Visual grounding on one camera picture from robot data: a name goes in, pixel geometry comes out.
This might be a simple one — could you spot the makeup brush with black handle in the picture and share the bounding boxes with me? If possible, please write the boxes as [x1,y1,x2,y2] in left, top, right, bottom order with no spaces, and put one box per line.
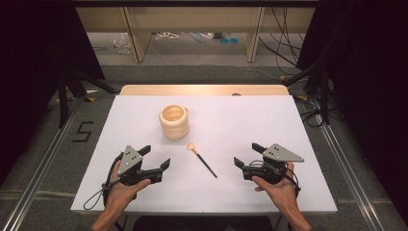
[187,142,218,179]

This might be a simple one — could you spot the light wooden table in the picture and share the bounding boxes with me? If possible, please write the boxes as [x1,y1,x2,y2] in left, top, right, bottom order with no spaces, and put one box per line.
[119,84,291,96]

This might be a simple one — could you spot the white cord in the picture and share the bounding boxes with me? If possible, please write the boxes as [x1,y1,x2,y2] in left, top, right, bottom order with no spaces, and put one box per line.
[154,31,180,41]

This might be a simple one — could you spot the clear plastic bag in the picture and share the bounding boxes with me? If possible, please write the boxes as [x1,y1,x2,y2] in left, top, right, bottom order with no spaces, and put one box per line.
[113,32,133,55]

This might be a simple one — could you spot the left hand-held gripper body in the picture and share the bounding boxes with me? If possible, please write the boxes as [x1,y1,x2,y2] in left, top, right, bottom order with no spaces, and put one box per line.
[112,144,164,187]

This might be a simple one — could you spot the cream ribbed holder cup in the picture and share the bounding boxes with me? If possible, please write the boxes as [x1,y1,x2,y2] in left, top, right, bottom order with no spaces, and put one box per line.
[158,104,191,141]

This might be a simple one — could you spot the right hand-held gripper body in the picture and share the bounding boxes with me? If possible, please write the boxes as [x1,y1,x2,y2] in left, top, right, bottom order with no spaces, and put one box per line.
[242,142,305,186]

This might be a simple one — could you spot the person's right hand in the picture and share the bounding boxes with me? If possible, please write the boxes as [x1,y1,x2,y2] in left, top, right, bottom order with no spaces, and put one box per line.
[251,162,303,215]

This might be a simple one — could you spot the light wooden desk frame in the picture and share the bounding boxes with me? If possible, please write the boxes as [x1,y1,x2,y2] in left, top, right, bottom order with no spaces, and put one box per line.
[75,6,317,64]

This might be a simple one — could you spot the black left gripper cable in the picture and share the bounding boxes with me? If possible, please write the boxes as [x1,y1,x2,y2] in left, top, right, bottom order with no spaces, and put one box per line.
[83,153,124,212]

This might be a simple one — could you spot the person's dark clothing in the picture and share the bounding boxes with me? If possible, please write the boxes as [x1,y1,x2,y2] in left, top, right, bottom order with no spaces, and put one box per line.
[133,215,273,231]

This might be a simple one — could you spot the black curtain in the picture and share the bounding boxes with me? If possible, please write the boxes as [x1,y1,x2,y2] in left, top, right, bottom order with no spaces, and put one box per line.
[0,0,107,189]
[296,0,408,225]

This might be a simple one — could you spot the white table board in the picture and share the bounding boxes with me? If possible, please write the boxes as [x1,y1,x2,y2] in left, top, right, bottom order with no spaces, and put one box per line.
[70,94,339,214]

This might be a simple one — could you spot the person's left hand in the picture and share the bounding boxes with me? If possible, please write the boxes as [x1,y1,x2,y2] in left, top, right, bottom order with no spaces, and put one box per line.
[105,160,152,210]

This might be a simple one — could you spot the black floor cables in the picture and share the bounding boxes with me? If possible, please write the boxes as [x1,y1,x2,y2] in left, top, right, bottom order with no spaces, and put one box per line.
[294,95,325,128]

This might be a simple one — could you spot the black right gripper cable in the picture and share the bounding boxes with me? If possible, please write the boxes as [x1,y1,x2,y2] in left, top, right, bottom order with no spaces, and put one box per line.
[249,159,302,198]

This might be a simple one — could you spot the black metal stand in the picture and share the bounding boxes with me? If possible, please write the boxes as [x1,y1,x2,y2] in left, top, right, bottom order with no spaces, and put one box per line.
[57,67,117,129]
[282,59,331,125]

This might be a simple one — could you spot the aluminium floor rail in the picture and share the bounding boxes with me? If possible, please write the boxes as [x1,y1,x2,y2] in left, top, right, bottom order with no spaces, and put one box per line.
[311,99,381,231]
[1,99,83,231]

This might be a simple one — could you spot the bundle of hanging black cables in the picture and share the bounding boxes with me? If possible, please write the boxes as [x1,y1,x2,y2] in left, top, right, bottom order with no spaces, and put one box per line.
[258,6,306,78]

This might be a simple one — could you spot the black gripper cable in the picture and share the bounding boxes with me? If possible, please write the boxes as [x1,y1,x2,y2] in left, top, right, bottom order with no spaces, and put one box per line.
[249,159,302,198]
[83,153,124,212]

